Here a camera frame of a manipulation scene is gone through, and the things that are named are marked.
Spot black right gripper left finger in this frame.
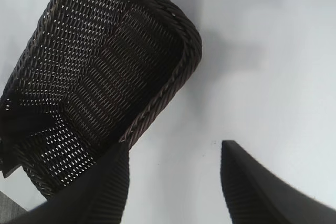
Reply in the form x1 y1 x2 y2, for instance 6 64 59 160
0 142 132 224

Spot dark brown woven basket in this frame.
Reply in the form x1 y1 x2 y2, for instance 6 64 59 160
0 0 203 201

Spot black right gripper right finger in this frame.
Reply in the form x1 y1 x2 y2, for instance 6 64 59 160
220 140 336 224

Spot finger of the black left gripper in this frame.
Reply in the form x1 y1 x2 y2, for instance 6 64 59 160
0 87 62 179

